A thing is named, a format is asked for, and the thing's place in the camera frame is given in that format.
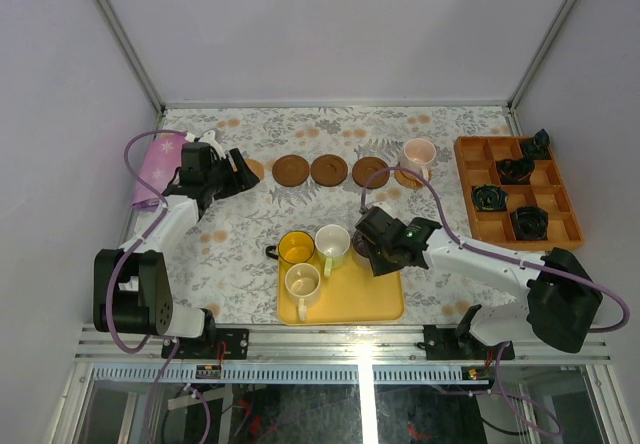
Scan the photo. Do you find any cream ceramic mug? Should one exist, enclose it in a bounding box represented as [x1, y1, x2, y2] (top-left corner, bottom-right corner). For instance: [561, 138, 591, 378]
[284, 263, 322, 322]

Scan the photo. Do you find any woven rattan coaster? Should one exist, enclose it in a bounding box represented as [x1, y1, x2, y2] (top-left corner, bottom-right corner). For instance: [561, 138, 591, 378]
[394, 169, 424, 190]
[246, 159, 264, 180]

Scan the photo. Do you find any rolled tie with yellow pattern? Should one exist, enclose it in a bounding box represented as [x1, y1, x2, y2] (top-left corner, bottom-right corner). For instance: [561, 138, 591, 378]
[471, 184, 508, 212]

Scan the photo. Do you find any orange wooden divided organizer box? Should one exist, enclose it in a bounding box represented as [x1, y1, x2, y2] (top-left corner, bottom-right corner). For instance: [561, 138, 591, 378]
[454, 136, 584, 251]

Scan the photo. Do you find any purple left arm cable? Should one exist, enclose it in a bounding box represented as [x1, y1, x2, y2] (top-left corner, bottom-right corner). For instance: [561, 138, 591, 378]
[107, 130, 211, 444]

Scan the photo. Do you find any brown wooden coaster middle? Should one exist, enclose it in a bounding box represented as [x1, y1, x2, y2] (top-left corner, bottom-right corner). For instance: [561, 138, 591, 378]
[310, 154, 348, 187]

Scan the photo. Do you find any brown wooden coaster right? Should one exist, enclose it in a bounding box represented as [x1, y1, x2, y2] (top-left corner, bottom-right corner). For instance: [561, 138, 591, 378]
[352, 156, 390, 190]

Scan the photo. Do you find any yellow plastic tray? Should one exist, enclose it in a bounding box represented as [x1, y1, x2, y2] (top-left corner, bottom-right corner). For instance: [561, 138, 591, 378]
[277, 251, 405, 326]

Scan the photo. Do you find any rolled tie with orange pattern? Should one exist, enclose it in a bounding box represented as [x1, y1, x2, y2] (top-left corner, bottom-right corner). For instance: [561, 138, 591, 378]
[496, 157, 535, 185]

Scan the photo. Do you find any brown wooden coaster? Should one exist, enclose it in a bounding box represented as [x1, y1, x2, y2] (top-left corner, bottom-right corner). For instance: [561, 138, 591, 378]
[272, 154, 310, 187]
[352, 156, 390, 190]
[310, 154, 348, 187]

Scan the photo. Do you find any floral patterned tablecloth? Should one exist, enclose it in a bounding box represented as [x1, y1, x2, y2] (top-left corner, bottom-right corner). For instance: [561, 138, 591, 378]
[161, 106, 510, 324]

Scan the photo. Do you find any yellow glass mug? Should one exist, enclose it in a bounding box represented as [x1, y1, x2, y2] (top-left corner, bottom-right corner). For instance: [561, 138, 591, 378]
[265, 231, 315, 267]

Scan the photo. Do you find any white mug green handle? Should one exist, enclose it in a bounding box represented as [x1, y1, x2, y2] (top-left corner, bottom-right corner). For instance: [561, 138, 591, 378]
[314, 224, 351, 278]

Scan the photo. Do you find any brown wooden coaster left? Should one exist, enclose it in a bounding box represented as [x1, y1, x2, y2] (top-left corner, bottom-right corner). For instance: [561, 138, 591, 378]
[272, 154, 310, 187]

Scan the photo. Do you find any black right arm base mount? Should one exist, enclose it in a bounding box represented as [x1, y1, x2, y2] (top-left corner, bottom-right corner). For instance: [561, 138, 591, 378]
[415, 325, 500, 361]

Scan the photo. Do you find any rolled dark green tie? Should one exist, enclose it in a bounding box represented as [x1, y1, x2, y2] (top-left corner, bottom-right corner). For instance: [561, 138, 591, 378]
[520, 129, 551, 160]

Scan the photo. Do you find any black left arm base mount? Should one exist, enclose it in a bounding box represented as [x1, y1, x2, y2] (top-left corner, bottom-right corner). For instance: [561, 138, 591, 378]
[174, 325, 250, 361]

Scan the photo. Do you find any purple mug black handle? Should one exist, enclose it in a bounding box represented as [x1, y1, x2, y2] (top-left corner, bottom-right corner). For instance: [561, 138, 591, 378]
[351, 230, 371, 269]

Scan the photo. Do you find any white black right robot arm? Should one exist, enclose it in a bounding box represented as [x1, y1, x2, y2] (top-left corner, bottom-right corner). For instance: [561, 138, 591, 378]
[355, 206, 603, 359]

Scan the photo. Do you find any rolled dark speckled tie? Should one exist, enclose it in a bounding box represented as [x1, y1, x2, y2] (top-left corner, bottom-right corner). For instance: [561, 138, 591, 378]
[510, 206, 549, 241]

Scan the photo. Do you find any aluminium front frame rail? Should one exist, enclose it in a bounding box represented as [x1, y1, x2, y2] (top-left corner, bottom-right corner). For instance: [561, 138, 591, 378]
[75, 324, 612, 365]

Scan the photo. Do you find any pink ceramic mug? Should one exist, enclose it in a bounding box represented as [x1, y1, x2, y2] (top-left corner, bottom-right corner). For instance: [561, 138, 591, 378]
[399, 138, 437, 181]

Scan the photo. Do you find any pink folded cloth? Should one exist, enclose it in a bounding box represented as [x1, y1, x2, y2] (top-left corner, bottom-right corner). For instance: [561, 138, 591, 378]
[132, 133, 187, 210]

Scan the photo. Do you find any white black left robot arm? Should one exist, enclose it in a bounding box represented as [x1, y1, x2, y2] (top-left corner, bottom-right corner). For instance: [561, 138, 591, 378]
[93, 142, 260, 359]

